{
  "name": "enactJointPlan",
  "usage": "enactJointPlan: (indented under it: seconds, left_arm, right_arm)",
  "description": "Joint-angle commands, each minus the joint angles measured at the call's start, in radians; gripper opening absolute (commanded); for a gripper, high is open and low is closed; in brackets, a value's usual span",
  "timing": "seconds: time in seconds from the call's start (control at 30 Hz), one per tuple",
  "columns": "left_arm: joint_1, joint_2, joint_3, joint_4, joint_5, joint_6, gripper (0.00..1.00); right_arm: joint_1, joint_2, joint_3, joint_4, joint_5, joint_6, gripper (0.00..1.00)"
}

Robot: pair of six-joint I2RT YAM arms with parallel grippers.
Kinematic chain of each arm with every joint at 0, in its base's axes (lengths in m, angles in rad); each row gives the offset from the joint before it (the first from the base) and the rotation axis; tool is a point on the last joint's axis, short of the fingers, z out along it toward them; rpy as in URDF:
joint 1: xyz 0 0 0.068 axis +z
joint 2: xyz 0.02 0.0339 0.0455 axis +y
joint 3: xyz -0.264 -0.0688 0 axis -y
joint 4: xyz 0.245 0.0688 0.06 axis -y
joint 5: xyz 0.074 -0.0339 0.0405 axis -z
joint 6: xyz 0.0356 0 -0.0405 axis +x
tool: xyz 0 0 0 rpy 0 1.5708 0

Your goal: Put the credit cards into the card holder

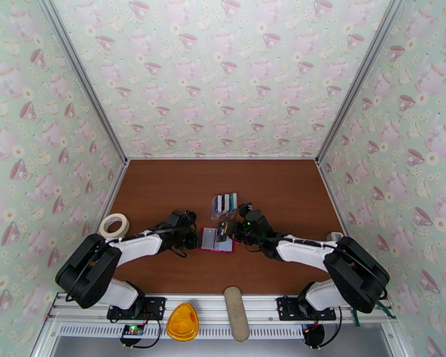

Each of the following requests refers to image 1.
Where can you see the aluminium front frame rail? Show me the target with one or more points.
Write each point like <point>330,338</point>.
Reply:
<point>208,309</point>

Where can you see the orange translucent plastic cover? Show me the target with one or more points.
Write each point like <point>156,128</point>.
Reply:
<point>182,322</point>

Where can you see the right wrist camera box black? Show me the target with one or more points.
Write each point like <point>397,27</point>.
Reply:
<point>257,218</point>

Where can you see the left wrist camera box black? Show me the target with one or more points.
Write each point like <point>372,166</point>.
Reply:
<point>182,219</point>

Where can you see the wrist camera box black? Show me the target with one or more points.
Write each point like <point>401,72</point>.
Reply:
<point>257,218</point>
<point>182,219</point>

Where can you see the black round plastic device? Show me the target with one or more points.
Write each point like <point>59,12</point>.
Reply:
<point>314,335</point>

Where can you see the aluminium table side rail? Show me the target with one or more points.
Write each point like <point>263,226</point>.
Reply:
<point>115,188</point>
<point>330,188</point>

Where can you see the beige oblong foam pad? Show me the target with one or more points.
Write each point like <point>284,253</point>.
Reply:
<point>237,315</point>

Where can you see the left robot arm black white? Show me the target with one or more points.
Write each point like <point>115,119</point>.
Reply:
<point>85,270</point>

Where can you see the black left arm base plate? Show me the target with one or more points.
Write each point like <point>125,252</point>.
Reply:
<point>158,305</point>

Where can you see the white grey plastic device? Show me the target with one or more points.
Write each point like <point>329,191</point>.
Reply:
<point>333,236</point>

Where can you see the aluminium corner post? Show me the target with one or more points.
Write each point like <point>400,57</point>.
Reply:
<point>359,77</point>
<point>82,77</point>

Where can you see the beige masking tape roll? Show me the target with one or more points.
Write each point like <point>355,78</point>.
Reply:
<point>113,233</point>

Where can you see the clear acrylic card stand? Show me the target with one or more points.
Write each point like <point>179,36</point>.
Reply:
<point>223,216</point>

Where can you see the aluminium frame leg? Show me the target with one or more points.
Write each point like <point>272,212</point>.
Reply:
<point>395,341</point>
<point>44,341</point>

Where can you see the red card holder wallet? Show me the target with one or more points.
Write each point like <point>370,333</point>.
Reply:
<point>209,239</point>

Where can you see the aluminium back rail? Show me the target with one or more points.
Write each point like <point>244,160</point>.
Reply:
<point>223,158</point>

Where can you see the black credit card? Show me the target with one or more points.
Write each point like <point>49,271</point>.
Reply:
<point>220,233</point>

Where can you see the small circuit board with led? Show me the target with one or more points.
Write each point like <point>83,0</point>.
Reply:
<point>132,331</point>

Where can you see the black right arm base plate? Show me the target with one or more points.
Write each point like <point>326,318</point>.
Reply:
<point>284,309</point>

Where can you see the white and navy credit card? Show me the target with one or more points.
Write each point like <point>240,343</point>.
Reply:
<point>216,204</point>
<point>229,202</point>
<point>223,203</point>

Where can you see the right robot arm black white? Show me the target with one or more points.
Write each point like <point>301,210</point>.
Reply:
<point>356,270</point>

